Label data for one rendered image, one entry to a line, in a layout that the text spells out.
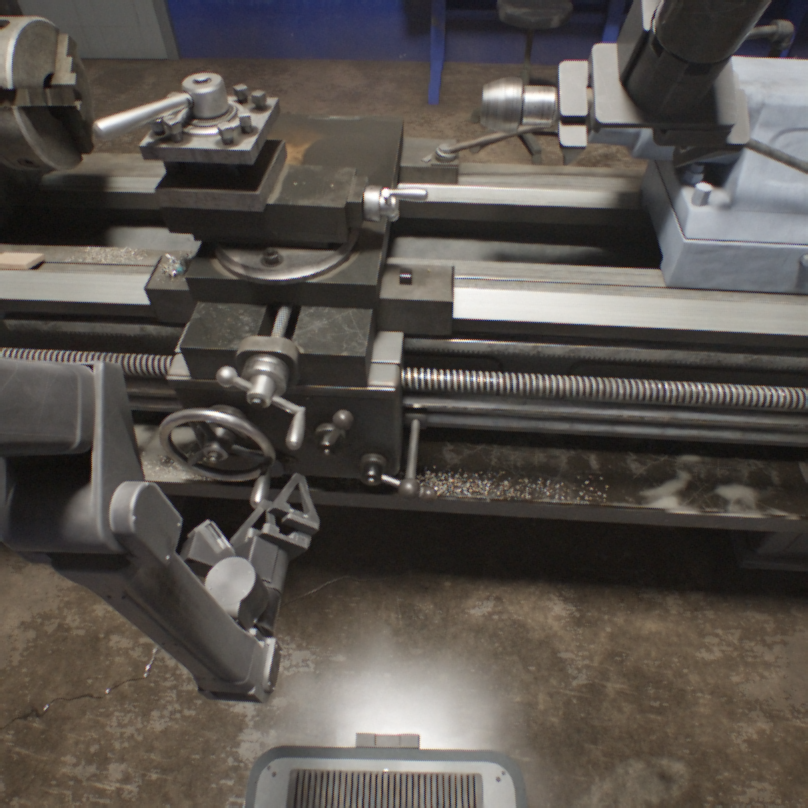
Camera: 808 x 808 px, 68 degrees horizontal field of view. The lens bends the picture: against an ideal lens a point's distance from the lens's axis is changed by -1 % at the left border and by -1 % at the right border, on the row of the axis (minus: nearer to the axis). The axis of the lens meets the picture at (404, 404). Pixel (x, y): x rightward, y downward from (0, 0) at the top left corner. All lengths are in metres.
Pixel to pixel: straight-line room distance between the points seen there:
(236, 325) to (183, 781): 1.05
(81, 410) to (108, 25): 4.40
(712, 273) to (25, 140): 1.21
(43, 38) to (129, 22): 3.34
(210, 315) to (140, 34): 3.72
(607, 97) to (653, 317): 0.71
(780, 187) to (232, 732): 1.57
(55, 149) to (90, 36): 3.53
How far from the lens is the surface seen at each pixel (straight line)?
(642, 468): 1.49
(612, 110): 0.50
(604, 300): 1.15
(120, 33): 4.75
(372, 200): 1.02
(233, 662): 0.70
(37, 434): 0.40
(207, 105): 1.01
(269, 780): 1.34
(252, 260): 1.05
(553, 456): 1.45
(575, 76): 0.54
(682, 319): 1.18
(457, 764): 1.32
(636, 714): 1.69
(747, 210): 1.21
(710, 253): 1.21
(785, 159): 1.16
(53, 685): 1.84
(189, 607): 0.59
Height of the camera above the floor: 1.57
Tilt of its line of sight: 51 degrees down
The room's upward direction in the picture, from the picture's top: 1 degrees counter-clockwise
